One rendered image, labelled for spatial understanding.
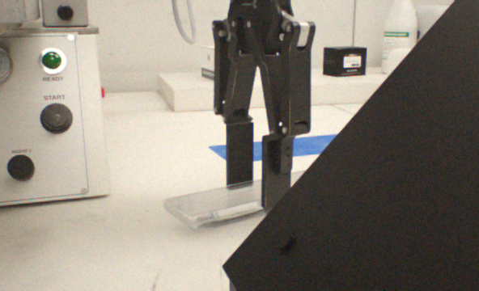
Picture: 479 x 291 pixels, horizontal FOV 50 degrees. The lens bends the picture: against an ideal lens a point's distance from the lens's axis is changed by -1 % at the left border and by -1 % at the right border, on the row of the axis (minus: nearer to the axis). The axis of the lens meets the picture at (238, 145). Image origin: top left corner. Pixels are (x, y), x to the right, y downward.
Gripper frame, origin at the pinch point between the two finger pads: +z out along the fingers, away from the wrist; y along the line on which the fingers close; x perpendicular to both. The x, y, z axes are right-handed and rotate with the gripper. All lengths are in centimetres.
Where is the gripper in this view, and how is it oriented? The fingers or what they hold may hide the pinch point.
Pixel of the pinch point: (256, 166)
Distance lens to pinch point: 52.2
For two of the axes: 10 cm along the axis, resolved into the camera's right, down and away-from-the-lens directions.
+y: 5.4, 2.1, -8.1
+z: 0.0, 9.7, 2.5
